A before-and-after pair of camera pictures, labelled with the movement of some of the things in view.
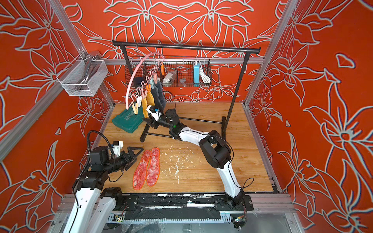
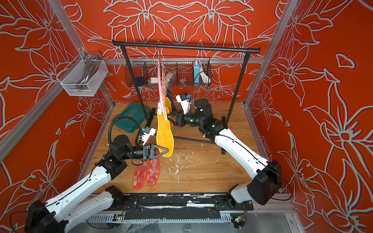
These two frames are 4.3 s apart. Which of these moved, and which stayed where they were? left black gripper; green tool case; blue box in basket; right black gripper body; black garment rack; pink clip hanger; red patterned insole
Moved: left black gripper; pink clip hanger; right black gripper body
Stayed: black garment rack; green tool case; red patterned insole; blue box in basket
